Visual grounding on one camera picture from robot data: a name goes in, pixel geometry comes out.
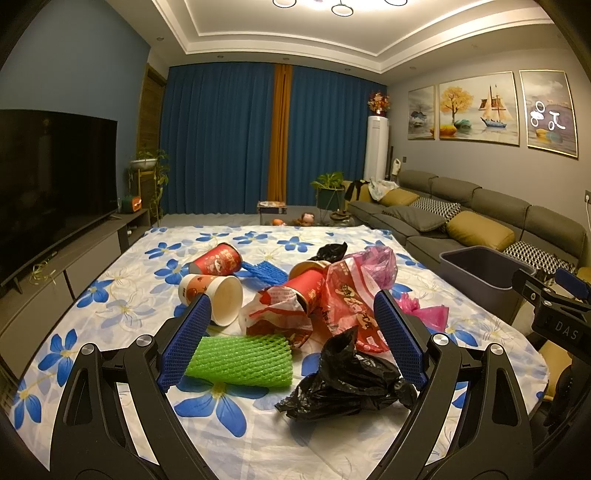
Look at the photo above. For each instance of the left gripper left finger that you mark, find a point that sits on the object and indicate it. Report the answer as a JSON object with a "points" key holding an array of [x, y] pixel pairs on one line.
{"points": [[91, 439]]}

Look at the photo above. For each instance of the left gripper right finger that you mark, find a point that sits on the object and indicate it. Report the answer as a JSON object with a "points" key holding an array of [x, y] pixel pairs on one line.
{"points": [[492, 439]]}

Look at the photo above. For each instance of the magenta plastic bag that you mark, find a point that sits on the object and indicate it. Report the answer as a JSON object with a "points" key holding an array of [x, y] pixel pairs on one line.
{"points": [[435, 318]]}

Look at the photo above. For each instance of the large black plastic bag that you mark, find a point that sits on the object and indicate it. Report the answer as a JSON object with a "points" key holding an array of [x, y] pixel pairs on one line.
{"points": [[347, 382]]}

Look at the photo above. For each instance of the green foam net sleeve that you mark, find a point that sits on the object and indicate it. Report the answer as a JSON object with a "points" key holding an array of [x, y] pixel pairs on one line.
{"points": [[254, 361]]}

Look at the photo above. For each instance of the red printed plastic bag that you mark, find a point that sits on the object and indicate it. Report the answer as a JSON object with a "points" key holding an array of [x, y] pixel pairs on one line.
{"points": [[347, 302]]}

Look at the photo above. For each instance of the red white plastic bag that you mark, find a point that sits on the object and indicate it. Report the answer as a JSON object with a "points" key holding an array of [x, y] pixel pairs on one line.
{"points": [[277, 310]]}

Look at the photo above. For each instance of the blue foam net sleeve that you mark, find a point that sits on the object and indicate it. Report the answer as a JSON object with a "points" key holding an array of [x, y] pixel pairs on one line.
{"points": [[263, 272]]}

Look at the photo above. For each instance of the red gold paper cup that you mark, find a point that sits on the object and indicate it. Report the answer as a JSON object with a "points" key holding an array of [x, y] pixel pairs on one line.
{"points": [[306, 279]]}

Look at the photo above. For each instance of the grey plastic trash bin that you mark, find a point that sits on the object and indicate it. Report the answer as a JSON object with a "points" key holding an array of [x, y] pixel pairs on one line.
{"points": [[485, 276]]}

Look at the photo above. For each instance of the large mustard corner cushion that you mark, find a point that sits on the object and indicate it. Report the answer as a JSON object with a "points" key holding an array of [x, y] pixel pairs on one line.
{"points": [[558, 359]]}

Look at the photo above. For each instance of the patterned cushion near bin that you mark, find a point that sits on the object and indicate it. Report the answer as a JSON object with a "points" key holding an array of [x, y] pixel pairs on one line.
{"points": [[541, 260]]}

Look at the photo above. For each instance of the mustard cushion near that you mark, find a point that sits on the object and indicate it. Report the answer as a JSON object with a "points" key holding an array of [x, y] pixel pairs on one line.
{"points": [[472, 229]]}

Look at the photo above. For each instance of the grey tv cabinet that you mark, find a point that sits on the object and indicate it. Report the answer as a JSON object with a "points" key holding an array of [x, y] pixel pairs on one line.
{"points": [[30, 312]]}

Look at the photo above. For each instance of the black white patterned cushion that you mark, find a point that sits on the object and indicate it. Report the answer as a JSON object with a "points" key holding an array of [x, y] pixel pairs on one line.
{"points": [[447, 210]]}

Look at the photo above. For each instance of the grey cushion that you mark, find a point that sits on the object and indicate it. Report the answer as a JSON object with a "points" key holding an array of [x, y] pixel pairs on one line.
{"points": [[421, 220]]}

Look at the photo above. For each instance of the grey sectional sofa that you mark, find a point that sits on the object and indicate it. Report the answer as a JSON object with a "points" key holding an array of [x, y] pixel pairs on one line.
{"points": [[536, 225]]}

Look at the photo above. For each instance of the pink translucent plastic bag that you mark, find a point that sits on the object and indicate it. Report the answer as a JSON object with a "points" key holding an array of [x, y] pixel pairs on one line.
{"points": [[378, 266]]}

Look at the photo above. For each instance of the red white paper cup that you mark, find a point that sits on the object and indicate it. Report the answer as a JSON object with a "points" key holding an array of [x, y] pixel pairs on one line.
{"points": [[224, 292]]}

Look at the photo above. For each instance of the purple sky painting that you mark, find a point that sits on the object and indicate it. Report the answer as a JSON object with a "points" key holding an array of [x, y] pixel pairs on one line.
{"points": [[550, 120]]}

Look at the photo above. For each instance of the mustard cushion far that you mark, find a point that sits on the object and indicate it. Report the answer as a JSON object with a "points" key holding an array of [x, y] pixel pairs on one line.
{"points": [[399, 197]]}

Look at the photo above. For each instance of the red paper cup far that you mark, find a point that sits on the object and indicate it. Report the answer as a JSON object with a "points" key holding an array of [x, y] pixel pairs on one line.
{"points": [[221, 260]]}

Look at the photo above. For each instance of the sailboat tree painting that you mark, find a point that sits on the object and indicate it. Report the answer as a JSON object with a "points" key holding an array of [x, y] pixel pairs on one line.
{"points": [[480, 109]]}

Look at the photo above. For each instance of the white clothes on sofa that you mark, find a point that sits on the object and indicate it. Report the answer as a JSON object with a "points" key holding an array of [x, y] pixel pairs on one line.
{"points": [[379, 188]]}

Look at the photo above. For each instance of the small black plastic bag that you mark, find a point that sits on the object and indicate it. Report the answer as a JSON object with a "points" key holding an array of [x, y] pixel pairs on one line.
{"points": [[331, 253]]}

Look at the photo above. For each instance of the white standing air conditioner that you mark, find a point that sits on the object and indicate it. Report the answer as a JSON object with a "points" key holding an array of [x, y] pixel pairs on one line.
{"points": [[376, 148]]}

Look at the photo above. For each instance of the orange speaker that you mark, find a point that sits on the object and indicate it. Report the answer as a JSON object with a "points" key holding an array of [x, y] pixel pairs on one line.
{"points": [[130, 204]]}

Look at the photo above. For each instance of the small landscape painting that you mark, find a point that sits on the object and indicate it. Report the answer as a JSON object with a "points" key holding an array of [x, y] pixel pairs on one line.
{"points": [[421, 118]]}

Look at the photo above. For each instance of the green potted plant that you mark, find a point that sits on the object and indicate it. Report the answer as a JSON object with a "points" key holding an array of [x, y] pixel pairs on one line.
{"points": [[329, 190]]}

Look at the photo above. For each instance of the black flat television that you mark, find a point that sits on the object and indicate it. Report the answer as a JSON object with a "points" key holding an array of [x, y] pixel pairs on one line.
{"points": [[58, 177]]}

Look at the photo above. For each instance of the dark coffee table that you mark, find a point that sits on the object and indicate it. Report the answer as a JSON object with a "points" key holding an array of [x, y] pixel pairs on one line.
{"points": [[303, 216]]}

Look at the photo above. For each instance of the flower bouquet decoration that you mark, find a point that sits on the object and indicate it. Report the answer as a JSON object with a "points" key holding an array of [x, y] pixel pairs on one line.
{"points": [[379, 104]]}

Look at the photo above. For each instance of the plant on wooden stand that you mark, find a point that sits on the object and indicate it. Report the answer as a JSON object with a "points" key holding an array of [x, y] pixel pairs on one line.
{"points": [[148, 176]]}

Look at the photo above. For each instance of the gift box on table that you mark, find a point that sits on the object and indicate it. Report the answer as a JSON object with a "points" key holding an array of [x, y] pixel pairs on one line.
{"points": [[271, 207]]}

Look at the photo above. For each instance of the blue curtains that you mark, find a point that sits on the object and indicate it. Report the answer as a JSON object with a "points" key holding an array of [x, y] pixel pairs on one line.
{"points": [[216, 124]]}

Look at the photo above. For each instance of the orange curtain strip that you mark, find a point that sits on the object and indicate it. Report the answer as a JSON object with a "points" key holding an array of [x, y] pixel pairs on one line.
{"points": [[280, 127]]}

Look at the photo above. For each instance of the ring ceiling lamp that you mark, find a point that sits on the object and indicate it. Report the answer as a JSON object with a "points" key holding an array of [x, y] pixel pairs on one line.
{"points": [[341, 8]]}

